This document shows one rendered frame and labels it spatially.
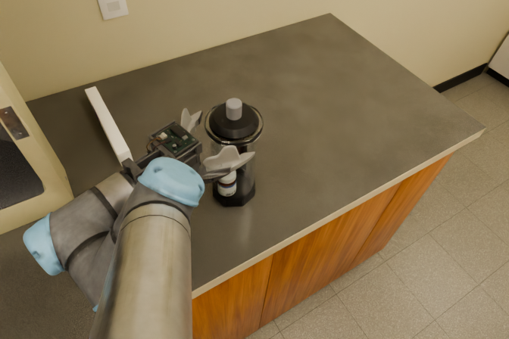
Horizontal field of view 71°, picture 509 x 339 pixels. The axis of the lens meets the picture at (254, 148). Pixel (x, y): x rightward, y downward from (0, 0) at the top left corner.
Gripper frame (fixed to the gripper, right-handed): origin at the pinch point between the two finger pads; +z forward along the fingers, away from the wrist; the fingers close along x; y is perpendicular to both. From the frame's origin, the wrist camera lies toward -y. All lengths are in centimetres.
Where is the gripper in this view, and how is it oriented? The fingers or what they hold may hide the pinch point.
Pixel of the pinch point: (227, 134)
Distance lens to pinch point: 67.3
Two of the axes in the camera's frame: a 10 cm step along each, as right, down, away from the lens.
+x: -7.2, -5.5, 4.3
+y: 0.5, -6.5, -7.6
